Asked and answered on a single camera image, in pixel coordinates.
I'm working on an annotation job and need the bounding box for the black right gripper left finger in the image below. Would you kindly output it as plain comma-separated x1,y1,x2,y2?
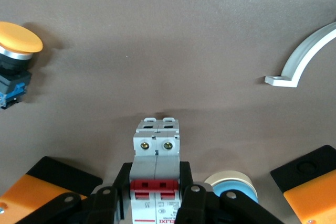
15,162,132,224

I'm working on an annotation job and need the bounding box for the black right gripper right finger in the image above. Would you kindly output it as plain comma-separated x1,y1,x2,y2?
175,161,284,224

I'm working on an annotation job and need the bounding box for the blue dome push button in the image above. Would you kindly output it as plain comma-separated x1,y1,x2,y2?
204,170,259,205

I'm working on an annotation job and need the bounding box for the orange plastic button box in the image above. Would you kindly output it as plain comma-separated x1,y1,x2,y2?
270,144,336,224
0,155,103,224

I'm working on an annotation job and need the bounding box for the small white pipe clamp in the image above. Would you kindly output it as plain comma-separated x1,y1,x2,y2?
264,21,336,88

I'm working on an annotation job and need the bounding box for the brown table mat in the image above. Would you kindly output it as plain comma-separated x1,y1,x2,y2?
0,0,336,224

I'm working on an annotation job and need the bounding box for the orange mushroom push button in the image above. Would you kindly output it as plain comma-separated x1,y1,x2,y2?
0,21,44,110

